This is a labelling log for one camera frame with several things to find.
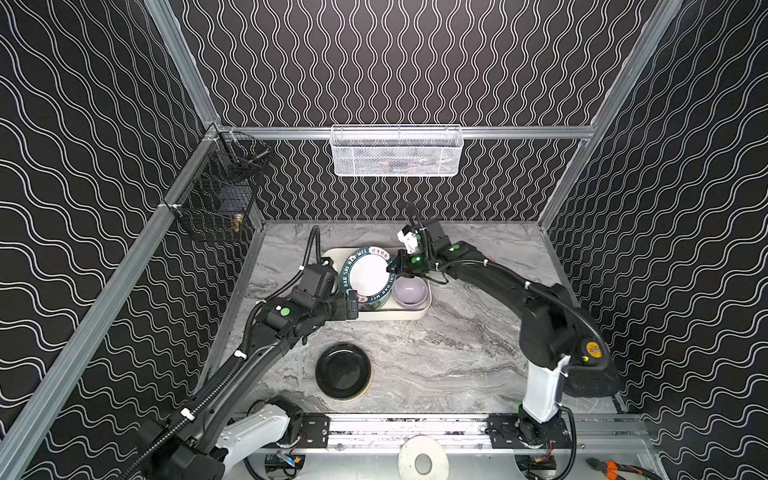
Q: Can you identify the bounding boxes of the white plate green rim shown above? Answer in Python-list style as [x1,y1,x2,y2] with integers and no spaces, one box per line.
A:
[340,246,396,311]

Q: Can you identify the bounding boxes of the lilac ceramic bowl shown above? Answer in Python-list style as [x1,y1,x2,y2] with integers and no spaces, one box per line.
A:
[392,276,429,310]

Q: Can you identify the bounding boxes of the black round plate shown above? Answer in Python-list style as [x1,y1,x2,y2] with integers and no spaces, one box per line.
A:
[315,342,373,401]

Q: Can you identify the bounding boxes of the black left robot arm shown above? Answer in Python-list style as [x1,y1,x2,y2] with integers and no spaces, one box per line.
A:
[121,226,359,479]

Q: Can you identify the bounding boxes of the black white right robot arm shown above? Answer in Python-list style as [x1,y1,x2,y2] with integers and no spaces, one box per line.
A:
[387,203,610,447]

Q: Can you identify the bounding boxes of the white plastic bin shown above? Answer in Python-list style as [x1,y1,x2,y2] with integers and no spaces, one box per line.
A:
[322,247,432,321]

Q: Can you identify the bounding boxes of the white tape roll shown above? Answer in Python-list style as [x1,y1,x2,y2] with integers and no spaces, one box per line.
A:
[397,435,450,480]

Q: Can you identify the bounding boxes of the yellow tape measure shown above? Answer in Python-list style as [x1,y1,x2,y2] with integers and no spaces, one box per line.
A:
[583,341,603,362]

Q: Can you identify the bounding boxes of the clear wall basket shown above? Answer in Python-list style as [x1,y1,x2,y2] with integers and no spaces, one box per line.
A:
[329,124,464,177]

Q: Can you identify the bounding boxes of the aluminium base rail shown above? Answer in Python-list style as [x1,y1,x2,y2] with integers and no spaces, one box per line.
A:
[290,413,649,453]

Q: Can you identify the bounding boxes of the black wire basket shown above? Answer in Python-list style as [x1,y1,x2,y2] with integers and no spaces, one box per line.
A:
[171,131,272,244]

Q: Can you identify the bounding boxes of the orange handled pliers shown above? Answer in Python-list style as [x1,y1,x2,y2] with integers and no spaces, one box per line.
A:
[586,458,662,480]

